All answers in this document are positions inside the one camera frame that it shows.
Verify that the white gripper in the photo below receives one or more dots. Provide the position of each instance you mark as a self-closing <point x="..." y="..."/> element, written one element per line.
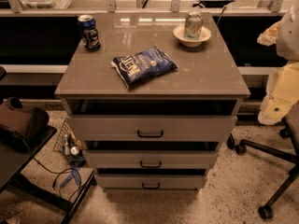
<point x="289" y="37"/>

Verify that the green 7up soda can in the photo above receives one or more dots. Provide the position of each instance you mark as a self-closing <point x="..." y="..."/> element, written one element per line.
<point x="193" y="25"/>

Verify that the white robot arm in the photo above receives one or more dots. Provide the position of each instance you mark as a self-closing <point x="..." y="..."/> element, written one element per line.
<point x="287" y="43"/>

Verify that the blue pepsi can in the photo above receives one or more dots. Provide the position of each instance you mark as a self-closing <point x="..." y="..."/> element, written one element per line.
<point x="89" y="33"/>

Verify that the blue chip bag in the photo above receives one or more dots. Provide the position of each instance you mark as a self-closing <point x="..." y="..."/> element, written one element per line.
<point x="143" y="65"/>

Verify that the grey drawer cabinet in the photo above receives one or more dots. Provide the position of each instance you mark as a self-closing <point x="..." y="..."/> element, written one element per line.
<point x="206" y="83"/>

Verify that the top grey drawer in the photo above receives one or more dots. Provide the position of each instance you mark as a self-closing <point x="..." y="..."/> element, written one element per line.
<point x="151" y="128"/>

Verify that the grey drawer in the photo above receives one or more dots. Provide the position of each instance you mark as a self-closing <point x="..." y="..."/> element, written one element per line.
<point x="150" y="181"/>
<point x="150" y="159"/>
<point x="151" y="128"/>

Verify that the middle grey drawer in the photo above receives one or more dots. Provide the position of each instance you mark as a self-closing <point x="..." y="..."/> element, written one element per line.
<point x="150" y="159"/>

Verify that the bottom grey drawer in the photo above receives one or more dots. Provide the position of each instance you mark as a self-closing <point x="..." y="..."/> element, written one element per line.
<point x="150" y="181"/>

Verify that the brown bag on table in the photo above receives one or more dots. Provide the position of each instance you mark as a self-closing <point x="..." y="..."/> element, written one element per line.
<point x="19" y="127"/>

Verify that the wire basket with items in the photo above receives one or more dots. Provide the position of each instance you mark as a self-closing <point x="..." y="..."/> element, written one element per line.
<point x="69" y="146"/>

